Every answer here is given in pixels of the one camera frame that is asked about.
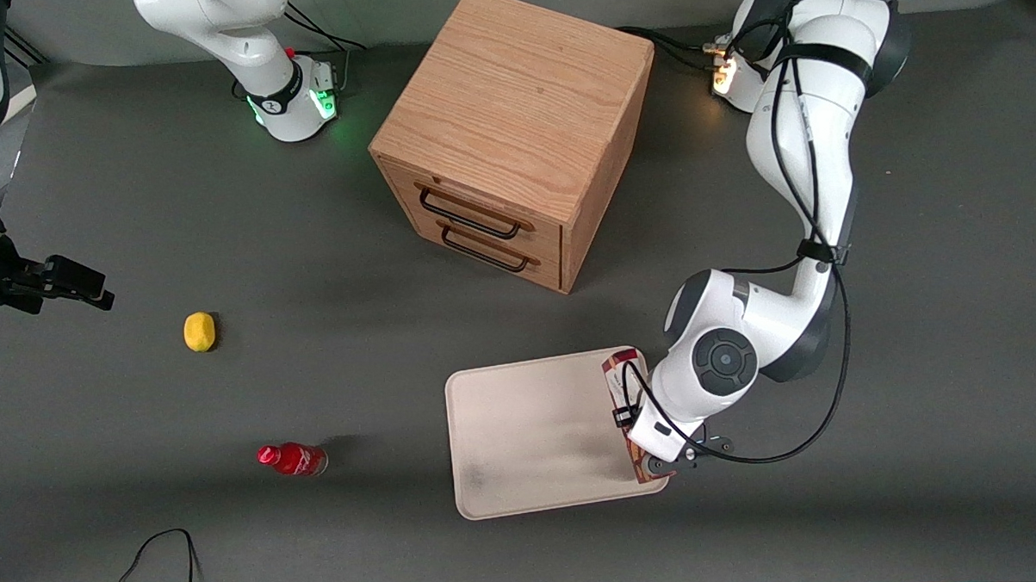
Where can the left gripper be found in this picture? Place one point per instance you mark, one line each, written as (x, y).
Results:
(621, 416)

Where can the red cookie box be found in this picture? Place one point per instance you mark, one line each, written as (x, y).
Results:
(617, 369)

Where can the white rectangular plastic tray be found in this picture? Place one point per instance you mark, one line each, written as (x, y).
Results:
(531, 428)

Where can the yellow lemon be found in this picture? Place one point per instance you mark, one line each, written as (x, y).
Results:
(199, 331)

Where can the red soda bottle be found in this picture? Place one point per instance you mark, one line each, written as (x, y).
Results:
(295, 459)

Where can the wooden drawer front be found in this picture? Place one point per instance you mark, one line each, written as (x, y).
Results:
(400, 185)
(412, 221)

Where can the wooden two-drawer cabinet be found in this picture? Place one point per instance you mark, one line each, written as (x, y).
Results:
(511, 93)

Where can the black metal frame rail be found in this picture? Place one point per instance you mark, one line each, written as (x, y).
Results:
(25, 45)

